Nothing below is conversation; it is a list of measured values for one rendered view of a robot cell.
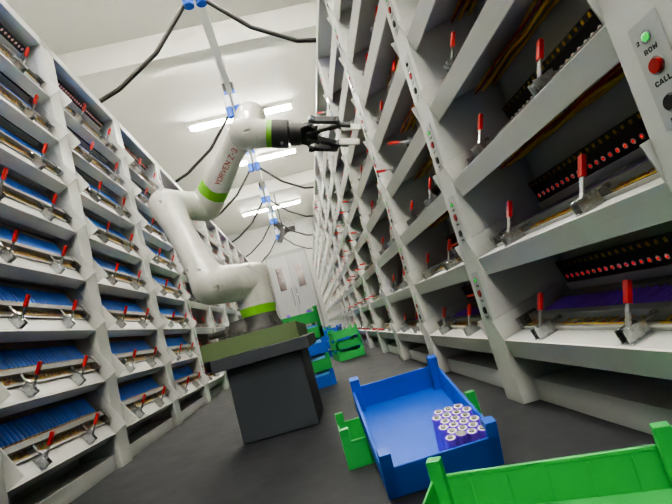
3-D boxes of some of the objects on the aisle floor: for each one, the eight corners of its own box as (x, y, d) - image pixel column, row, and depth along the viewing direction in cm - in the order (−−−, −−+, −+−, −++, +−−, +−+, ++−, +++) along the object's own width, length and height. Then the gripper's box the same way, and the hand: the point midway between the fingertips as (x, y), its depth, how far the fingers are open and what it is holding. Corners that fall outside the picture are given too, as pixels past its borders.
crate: (505, 463, 77) (497, 420, 75) (388, 500, 75) (378, 457, 73) (441, 385, 106) (434, 353, 105) (356, 410, 104) (348, 378, 103)
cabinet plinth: (946, 529, 39) (920, 467, 39) (407, 357, 255) (405, 348, 256) (1102, 472, 40) (1074, 414, 41) (435, 349, 256) (432, 340, 257)
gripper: (289, 103, 149) (362, 104, 150) (291, 148, 163) (357, 149, 165) (288, 117, 144) (363, 118, 146) (290, 162, 159) (359, 163, 160)
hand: (351, 134), depth 155 cm, fingers open, 5 cm apart
